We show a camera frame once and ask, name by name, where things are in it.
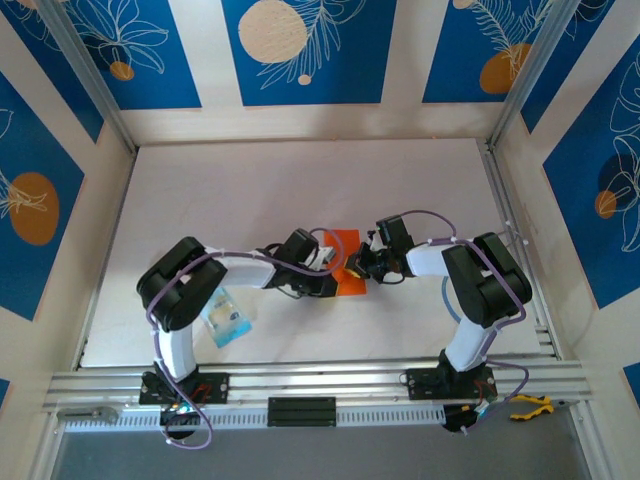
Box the orange paper sheet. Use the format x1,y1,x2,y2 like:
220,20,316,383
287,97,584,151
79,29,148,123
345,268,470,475
322,228,370,297

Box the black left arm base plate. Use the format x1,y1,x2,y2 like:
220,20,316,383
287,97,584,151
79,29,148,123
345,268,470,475
138,372,231,406

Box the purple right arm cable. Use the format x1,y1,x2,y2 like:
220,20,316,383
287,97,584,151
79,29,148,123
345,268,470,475
399,208,531,435

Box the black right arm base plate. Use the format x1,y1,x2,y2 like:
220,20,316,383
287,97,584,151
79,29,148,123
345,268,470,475
405,368,499,401

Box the aluminium frame rail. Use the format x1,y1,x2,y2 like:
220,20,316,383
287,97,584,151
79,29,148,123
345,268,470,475
42,359,594,414

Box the aluminium side rail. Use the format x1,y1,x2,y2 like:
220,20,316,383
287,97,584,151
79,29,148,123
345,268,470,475
477,139,562,359

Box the aluminium frame post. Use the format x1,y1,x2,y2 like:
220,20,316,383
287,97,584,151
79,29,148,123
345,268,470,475
487,0,584,149
37,0,139,154

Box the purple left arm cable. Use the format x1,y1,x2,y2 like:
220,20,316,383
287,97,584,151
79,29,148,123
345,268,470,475
145,227,347,451

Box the black controller board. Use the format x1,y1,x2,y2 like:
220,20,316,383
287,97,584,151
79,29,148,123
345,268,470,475
442,403,489,434
159,403,202,427

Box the grey slotted cable duct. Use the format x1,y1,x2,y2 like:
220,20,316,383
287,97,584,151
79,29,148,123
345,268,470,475
62,404,446,434

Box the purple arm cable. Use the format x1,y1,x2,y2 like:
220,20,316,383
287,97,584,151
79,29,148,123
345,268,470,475
399,208,531,435
145,227,347,451

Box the yellow handled pliers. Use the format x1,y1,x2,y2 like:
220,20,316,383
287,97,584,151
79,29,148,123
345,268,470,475
507,393,581,421

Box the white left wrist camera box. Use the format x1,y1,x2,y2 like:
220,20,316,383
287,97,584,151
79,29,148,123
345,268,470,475
308,244,339,270

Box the blue snack packet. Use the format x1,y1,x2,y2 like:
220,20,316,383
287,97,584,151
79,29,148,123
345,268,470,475
202,287,253,350

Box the black rail bracket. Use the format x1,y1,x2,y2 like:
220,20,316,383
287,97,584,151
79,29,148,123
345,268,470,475
267,397,337,428

